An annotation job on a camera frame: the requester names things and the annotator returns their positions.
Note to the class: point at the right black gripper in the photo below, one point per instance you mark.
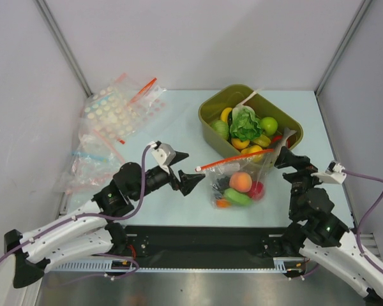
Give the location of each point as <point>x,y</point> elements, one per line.
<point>299,164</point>

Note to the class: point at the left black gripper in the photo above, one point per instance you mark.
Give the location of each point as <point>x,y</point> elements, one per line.
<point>187,181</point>

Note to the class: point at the dark toy grapes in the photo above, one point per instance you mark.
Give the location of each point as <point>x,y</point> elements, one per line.
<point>220,185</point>

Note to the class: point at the red toy apple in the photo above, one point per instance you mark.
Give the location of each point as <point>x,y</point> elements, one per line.
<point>256,191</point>

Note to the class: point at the toy peach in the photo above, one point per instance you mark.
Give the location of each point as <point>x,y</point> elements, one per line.
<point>241,181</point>

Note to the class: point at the red-green toy mango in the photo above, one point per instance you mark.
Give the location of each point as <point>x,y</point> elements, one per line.
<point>222,203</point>

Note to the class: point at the clear orange-zipper bag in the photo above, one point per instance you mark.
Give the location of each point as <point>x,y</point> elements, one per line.
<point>242,163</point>

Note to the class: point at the green toy cucumber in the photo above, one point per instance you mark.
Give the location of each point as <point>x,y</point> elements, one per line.
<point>237,198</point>

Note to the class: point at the olive green plastic bin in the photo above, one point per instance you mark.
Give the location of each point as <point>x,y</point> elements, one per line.
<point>211,109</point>

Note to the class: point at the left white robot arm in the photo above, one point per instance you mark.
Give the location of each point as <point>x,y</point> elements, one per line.
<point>94,229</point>

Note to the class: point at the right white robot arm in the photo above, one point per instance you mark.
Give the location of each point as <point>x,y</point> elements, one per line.
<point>317,234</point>

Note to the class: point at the pile of spare zip bags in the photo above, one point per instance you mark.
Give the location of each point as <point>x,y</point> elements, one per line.
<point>107,119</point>

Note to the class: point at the red toy chili pepper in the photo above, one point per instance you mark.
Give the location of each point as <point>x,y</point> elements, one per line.
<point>276,138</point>

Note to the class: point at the grey toy fish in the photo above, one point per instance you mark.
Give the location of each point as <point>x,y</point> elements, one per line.
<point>283,141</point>

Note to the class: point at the yellow toy star fruit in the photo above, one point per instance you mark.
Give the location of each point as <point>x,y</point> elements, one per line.
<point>263,141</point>

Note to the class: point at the yellow toy pear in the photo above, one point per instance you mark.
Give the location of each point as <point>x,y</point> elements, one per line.
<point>239,144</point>

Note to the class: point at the green toy cabbage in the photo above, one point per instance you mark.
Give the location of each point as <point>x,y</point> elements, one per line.
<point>245,124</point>

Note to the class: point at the green toy bell pepper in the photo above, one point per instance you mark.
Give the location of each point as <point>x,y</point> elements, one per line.
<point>221,128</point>

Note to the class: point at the yellow toy banana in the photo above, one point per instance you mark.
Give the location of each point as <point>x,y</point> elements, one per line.
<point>226,115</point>

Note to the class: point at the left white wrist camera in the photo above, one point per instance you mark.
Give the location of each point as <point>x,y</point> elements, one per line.
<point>163,153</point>

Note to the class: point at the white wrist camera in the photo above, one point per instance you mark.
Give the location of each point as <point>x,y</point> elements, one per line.
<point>334,174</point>
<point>163,153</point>

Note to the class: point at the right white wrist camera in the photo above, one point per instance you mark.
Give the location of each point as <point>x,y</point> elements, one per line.
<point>334,174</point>

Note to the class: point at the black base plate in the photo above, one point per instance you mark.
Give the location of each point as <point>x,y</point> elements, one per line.
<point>208,241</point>

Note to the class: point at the white cable duct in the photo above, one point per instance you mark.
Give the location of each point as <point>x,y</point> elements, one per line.
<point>179,263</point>

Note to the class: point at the aluminium frame rail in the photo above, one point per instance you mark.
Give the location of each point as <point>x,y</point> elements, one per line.
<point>368,242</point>

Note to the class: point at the right aluminium corner post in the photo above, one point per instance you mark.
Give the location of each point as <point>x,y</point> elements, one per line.
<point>350,32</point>

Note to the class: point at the aluminium corner post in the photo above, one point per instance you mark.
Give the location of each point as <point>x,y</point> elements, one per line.
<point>64,47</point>
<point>350,32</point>

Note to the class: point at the left aluminium corner post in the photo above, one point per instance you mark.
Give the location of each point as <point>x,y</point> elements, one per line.
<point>64,47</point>

